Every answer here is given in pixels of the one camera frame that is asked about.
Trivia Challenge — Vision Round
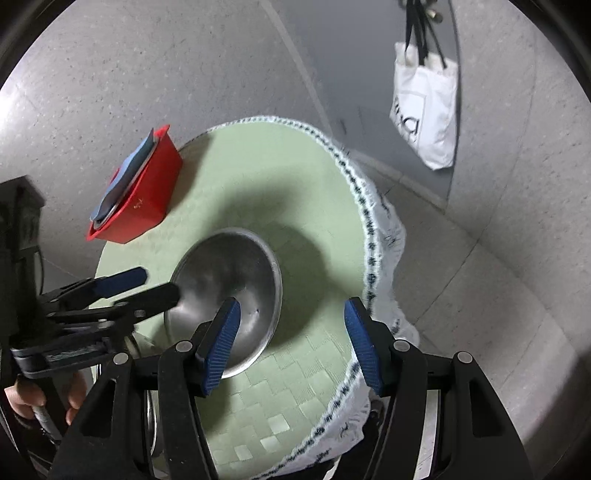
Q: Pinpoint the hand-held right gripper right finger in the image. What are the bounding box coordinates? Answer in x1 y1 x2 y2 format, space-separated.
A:
344 296 539 480

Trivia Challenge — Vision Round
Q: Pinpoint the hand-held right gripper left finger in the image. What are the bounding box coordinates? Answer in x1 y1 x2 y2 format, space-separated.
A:
48 298 242 480

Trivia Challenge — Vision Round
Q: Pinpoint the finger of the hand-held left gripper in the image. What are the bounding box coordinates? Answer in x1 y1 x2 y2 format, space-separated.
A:
46 282 181 325
39 268 148 311

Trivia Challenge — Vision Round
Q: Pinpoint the steel bowl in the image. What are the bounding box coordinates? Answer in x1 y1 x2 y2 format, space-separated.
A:
164 227 283 380

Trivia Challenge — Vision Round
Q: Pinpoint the person's left hand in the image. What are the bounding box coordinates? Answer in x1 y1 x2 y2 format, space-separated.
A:
4 369 88 426

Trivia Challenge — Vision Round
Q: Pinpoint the grey plate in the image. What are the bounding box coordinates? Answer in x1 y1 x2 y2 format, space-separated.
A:
93 138 161 230

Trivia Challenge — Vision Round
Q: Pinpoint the red plastic bin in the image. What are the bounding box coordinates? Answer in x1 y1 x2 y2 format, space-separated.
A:
86 124 184 244

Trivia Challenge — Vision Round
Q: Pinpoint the blue grey cloth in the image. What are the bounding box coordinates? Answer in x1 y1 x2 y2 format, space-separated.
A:
89 129 158 223

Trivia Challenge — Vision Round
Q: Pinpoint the green woven tablecloth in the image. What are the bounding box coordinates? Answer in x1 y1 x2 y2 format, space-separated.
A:
95 114 421 480

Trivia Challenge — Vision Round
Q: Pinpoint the white tote bag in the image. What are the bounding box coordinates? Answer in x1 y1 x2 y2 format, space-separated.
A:
389 0 461 171

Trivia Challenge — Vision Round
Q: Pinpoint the grey door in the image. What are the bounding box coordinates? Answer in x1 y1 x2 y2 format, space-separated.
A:
259 0 463 214

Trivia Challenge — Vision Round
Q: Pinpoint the brass door handle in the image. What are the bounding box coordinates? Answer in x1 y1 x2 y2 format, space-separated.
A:
399 0 445 24

